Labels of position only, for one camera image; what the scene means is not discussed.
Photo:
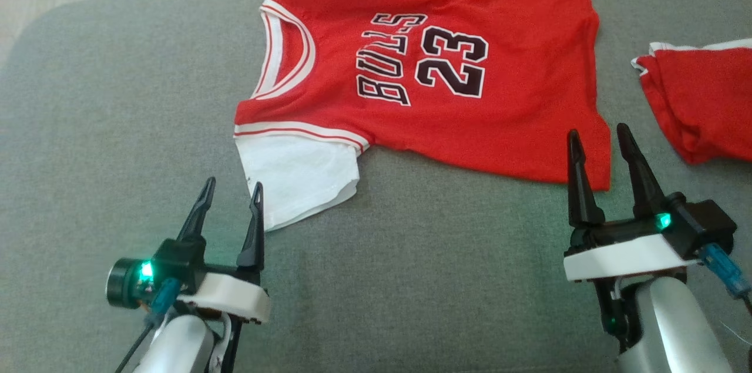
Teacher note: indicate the red white basketball jersey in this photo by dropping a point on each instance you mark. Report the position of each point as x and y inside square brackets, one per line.
[470, 126]

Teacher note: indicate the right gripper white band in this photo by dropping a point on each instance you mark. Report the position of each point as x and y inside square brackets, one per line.
[623, 255]

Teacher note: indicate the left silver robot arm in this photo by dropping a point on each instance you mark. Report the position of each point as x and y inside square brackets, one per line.
[176, 343]

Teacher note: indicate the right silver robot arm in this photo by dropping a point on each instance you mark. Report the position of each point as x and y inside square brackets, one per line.
[670, 326]

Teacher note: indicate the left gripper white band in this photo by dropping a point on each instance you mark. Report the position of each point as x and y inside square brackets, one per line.
[229, 296]

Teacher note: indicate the red white-striped shorts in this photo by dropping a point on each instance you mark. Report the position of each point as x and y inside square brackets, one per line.
[705, 97]

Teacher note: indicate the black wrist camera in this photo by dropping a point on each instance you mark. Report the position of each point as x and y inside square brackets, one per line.
[708, 226]
[123, 285]

